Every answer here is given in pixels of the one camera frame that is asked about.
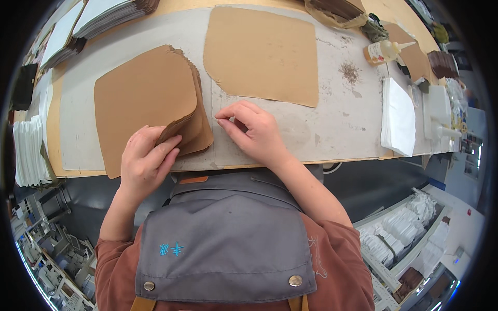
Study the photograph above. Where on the grey work mat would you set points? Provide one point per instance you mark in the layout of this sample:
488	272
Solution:
342	116

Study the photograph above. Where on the stack of white-topped brown sheets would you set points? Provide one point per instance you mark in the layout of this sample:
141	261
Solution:
62	39
109	15

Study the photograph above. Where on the white squeeze bottle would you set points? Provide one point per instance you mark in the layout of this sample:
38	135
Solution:
439	112

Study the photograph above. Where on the brown cardboard sheet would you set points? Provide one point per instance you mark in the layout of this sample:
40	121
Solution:
260	54

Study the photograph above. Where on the green cloth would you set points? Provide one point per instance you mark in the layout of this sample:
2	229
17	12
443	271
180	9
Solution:
374	30

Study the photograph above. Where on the small brown cardboard piece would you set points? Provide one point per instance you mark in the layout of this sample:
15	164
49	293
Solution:
412	54

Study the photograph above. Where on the stack of white bags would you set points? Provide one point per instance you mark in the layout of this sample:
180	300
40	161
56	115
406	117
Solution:
29	151

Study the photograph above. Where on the person's left hand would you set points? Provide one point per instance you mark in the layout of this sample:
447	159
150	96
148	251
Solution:
140	163

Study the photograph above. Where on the workshop machinery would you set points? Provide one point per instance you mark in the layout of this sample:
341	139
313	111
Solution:
54	252

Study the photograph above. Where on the stack of brown paper bags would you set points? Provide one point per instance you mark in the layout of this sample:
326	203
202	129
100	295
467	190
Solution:
144	97

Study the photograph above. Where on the black bag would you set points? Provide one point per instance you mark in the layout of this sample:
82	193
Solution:
24	87

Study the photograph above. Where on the person's body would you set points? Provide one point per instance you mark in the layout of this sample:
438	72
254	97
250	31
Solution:
229	248

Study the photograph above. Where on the dark brown bag stack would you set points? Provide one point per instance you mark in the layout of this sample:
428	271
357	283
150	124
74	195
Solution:
443	64

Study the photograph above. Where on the crate of white bags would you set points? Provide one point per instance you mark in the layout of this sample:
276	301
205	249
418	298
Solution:
400	229

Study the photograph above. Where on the stack of white paper sheets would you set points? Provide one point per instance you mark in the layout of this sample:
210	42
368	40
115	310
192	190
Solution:
398	116

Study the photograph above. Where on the yellow glue bottle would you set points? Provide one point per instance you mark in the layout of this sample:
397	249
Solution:
383	52

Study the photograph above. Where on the person's right hand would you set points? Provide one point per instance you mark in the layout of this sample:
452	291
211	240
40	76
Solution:
260	132

